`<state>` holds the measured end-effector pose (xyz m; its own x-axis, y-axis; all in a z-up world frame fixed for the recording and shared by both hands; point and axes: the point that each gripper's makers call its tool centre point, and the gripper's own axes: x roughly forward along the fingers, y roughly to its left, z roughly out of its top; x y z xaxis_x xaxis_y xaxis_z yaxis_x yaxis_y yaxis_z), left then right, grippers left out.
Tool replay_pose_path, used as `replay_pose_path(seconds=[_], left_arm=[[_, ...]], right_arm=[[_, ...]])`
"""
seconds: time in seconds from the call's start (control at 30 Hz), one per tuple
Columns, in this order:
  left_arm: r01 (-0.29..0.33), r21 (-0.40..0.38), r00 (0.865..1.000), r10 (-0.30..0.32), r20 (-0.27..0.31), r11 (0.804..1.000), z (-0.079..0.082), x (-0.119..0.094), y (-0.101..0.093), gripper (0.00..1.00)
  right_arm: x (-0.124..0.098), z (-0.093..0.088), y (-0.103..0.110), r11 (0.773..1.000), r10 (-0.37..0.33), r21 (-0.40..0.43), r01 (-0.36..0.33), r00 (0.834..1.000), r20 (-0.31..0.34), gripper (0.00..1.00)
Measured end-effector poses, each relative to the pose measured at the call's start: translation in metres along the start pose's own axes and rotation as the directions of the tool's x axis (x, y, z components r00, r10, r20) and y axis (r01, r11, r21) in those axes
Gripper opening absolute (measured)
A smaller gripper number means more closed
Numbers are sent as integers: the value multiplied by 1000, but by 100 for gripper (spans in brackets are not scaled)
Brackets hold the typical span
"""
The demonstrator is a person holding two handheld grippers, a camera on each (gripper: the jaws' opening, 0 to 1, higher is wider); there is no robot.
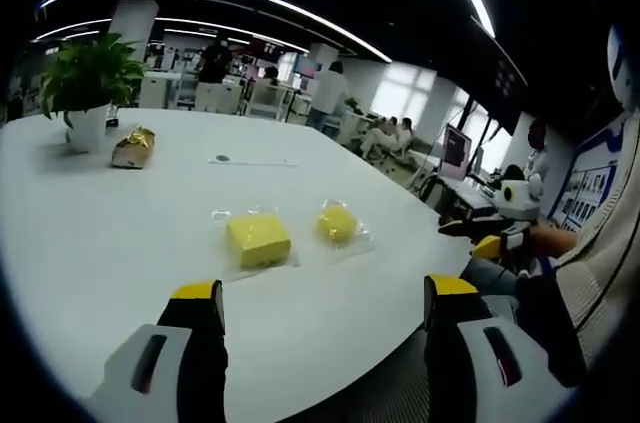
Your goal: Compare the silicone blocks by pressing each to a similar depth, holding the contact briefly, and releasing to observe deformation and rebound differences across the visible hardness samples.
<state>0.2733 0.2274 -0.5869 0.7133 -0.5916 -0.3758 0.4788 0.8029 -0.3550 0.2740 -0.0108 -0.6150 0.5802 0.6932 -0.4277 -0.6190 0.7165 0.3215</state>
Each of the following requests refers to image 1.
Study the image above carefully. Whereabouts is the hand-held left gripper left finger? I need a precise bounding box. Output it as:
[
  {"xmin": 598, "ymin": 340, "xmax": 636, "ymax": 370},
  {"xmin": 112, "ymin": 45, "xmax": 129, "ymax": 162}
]
[{"xmin": 83, "ymin": 279, "xmax": 229, "ymax": 423}]

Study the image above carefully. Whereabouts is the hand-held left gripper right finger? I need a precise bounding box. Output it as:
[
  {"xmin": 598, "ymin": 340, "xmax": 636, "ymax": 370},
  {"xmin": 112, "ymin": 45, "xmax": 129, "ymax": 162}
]
[{"xmin": 422, "ymin": 273, "xmax": 586, "ymax": 423}]

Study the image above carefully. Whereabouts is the yellow square silicone block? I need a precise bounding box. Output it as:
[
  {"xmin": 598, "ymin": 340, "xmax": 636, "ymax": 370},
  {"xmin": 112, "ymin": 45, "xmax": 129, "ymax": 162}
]
[{"xmin": 211, "ymin": 206, "xmax": 301, "ymax": 282}]

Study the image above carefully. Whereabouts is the yellow round silicone block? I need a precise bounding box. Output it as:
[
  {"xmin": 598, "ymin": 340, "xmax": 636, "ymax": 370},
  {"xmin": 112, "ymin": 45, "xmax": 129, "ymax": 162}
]
[{"xmin": 314, "ymin": 199, "xmax": 376, "ymax": 258}]

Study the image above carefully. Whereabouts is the computer monitor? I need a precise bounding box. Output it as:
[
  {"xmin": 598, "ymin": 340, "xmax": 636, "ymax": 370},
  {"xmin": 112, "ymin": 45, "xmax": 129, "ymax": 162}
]
[{"xmin": 437, "ymin": 123, "xmax": 474, "ymax": 182}]

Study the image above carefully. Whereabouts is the person's beige knit clothing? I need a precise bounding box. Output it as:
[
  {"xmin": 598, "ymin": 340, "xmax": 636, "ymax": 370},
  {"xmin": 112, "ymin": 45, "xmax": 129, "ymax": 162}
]
[{"xmin": 549, "ymin": 112, "xmax": 640, "ymax": 374}]

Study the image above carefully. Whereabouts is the gold foil snack bag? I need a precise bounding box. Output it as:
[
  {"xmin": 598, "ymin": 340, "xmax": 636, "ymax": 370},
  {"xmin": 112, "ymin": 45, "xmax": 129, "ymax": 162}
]
[{"xmin": 110, "ymin": 125, "xmax": 157, "ymax": 170}]

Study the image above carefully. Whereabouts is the potted green plant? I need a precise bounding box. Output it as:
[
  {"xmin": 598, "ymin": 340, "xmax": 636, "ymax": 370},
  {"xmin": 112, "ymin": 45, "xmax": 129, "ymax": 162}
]
[{"xmin": 39, "ymin": 32, "xmax": 147, "ymax": 154}]

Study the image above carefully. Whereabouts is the wall poster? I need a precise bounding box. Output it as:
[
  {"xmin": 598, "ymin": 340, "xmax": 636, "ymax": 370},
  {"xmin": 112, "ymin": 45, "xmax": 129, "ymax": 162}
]
[{"xmin": 549, "ymin": 117, "xmax": 632, "ymax": 234}]

